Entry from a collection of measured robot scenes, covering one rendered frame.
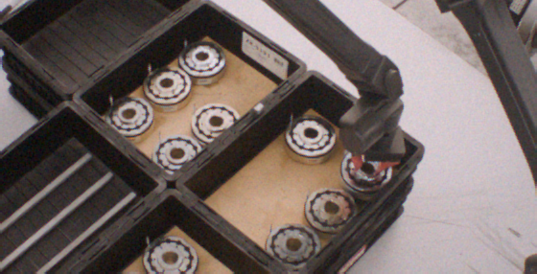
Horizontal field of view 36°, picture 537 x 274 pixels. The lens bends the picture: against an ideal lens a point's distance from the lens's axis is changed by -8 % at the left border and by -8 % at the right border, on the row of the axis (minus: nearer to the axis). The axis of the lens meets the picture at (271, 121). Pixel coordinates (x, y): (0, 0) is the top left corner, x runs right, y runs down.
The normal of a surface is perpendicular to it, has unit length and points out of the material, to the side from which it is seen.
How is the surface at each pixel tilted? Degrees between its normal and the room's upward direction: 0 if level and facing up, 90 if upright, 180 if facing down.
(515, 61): 39
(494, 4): 51
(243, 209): 0
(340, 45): 61
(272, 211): 0
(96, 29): 0
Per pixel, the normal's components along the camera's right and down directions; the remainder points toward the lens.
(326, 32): 0.62, 0.22
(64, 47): 0.06, -0.62
